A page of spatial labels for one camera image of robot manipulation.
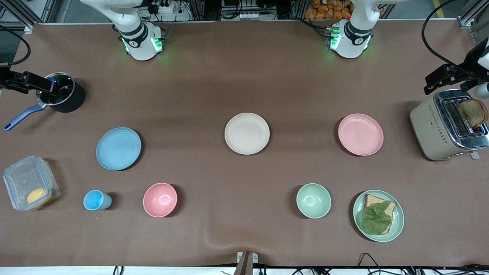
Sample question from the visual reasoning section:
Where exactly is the pink plate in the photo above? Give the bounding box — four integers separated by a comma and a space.
338, 113, 384, 157

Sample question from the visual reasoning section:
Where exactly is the blue plate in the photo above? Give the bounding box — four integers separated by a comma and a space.
96, 127, 142, 171

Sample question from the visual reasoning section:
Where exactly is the dark brown toast slice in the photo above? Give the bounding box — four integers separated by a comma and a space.
458, 98, 489, 129

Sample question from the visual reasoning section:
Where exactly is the beige chrome toaster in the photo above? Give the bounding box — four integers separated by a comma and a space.
410, 89, 489, 162

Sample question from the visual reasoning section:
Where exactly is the clear plastic container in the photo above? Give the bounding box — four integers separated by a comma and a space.
3, 155, 61, 212

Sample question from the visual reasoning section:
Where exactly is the orange round food piece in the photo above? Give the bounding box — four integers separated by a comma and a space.
27, 188, 52, 207

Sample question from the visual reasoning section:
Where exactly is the blue cup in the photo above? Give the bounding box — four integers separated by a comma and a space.
83, 189, 113, 211

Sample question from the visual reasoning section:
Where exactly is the bag of orange buns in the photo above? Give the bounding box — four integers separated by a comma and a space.
304, 0, 354, 20

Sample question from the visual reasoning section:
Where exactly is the light tan bread slice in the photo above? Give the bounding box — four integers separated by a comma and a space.
362, 194, 398, 235

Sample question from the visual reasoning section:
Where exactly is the green plate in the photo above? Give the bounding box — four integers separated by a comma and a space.
353, 189, 405, 243

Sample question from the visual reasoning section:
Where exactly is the white power strip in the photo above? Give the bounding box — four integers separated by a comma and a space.
147, 0, 181, 15

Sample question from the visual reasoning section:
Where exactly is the green lettuce leaf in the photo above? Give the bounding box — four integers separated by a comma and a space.
361, 201, 392, 234

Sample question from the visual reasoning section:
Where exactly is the pink bowl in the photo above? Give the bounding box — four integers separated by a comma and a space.
143, 183, 178, 218

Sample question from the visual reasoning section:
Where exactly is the green bowl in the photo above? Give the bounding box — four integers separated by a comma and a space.
296, 183, 332, 219

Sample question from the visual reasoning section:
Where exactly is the brown table mat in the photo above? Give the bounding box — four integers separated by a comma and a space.
0, 21, 489, 268

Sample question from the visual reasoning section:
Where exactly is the beige plate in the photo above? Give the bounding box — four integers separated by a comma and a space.
224, 112, 270, 155

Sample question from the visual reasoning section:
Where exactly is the black saucepan blue handle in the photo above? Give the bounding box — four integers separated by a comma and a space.
3, 72, 86, 132

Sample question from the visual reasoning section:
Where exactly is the aluminium frame profile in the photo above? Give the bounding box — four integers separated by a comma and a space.
0, 0, 42, 29
457, 0, 489, 42

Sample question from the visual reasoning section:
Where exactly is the looped black cable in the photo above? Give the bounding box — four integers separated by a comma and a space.
357, 252, 384, 275

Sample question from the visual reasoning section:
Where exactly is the grey metal camera bracket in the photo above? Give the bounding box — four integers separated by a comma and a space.
236, 251, 259, 275

